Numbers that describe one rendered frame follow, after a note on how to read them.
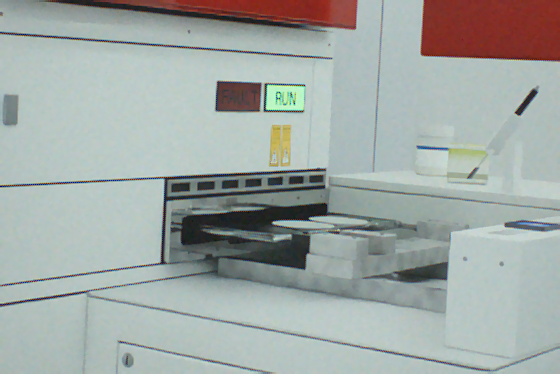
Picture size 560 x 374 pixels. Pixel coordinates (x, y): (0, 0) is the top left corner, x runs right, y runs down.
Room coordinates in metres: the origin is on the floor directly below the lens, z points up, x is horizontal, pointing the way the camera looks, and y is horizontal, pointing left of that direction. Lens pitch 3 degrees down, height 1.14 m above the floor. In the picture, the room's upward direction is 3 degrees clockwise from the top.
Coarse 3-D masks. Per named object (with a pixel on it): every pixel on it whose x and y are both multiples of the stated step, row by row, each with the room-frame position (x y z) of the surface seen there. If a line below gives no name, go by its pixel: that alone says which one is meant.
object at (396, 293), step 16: (224, 256) 2.02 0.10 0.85; (224, 272) 2.01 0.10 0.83; (240, 272) 2.00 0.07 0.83; (256, 272) 1.98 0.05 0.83; (272, 272) 1.96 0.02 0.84; (288, 272) 1.95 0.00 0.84; (304, 272) 1.93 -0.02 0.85; (304, 288) 1.93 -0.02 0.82; (320, 288) 1.91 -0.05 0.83; (336, 288) 1.90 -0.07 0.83; (352, 288) 1.88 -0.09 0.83; (368, 288) 1.87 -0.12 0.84; (384, 288) 1.85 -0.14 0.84; (400, 288) 1.84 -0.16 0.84; (416, 288) 1.82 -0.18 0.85; (432, 288) 1.82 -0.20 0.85; (400, 304) 1.84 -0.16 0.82; (416, 304) 1.82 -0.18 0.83; (432, 304) 1.81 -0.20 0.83
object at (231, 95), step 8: (224, 88) 2.05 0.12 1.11; (232, 88) 2.07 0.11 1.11; (240, 88) 2.09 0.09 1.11; (248, 88) 2.10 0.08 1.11; (256, 88) 2.12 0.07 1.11; (224, 96) 2.05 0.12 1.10; (232, 96) 2.07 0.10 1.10; (240, 96) 2.09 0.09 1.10; (248, 96) 2.11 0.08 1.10; (256, 96) 2.12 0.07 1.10; (224, 104) 2.05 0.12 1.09; (232, 104) 2.07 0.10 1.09; (240, 104) 2.09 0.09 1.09; (248, 104) 2.11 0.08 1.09; (256, 104) 2.13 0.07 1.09
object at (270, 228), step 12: (192, 216) 2.12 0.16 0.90; (204, 216) 2.12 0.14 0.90; (216, 216) 2.13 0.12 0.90; (228, 216) 2.15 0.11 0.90; (240, 216) 2.16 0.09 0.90; (252, 216) 2.17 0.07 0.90; (264, 216) 2.18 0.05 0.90; (276, 216) 2.19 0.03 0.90; (288, 216) 2.20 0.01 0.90; (300, 216) 2.21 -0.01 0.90; (312, 216) 2.22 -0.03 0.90; (336, 216) 2.24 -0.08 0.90; (348, 216) 2.24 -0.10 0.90; (228, 228) 1.98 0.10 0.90; (240, 228) 1.99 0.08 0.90; (252, 228) 2.00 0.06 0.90; (264, 228) 2.01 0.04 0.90; (276, 228) 2.02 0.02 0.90; (288, 228) 2.03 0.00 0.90; (300, 228) 2.03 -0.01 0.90; (312, 228) 2.04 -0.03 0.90; (324, 228) 2.05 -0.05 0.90
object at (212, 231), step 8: (184, 224) 1.99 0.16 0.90; (192, 224) 1.98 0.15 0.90; (192, 232) 1.98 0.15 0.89; (200, 232) 1.97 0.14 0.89; (208, 232) 1.96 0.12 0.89; (216, 232) 1.95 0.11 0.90; (224, 232) 1.94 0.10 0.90; (232, 232) 1.94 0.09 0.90; (240, 232) 1.93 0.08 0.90; (248, 232) 1.92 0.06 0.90; (248, 240) 1.92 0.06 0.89; (256, 240) 1.91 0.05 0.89; (264, 240) 1.90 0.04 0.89; (272, 240) 1.89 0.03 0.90
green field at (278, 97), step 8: (272, 88) 2.16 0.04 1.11; (280, 88) 2.18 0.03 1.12; (288, 88) 2.20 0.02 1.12; (296, 88) 2.22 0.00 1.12; (272, 96) 2.16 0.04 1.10; (280, 96) 2.18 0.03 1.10; (288, 96) 2.20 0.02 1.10; (296, 96) 2.22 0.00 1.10; (272, 104) 2.16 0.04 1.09; (280, 104) 2.18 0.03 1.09; (288, 104) 2.20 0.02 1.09; (296, 104) 2.22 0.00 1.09
